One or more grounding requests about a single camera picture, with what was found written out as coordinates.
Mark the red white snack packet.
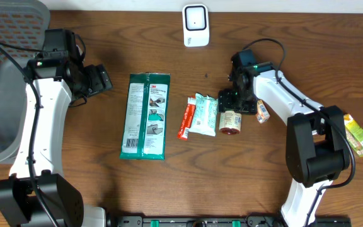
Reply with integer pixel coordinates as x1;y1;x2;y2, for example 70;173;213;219
177;96;196;141

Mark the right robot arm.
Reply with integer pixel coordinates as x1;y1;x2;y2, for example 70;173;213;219
219;61;355;226

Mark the green juice carton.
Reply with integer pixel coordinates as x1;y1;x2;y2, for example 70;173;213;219
343;113;363;157

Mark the green lid spice jar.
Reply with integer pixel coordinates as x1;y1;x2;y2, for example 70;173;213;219
219;110;242;135

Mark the orange tissue packet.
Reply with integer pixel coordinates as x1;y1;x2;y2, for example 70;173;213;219
256;100;270;124

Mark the grey plastic mesh basket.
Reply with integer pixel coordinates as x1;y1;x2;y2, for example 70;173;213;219
0;0;50;164

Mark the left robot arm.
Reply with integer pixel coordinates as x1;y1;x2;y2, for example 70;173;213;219
0;59;113;226

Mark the green white barcode packet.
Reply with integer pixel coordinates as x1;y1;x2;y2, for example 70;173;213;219
120;73;171;160

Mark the white barcode scanner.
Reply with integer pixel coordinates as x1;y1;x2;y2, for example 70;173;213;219
182;4;210;47

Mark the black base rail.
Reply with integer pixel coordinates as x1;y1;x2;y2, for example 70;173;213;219
105;215;352;227

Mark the white teal snack packet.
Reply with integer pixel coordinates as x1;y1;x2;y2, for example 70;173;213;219
189;93;218;137

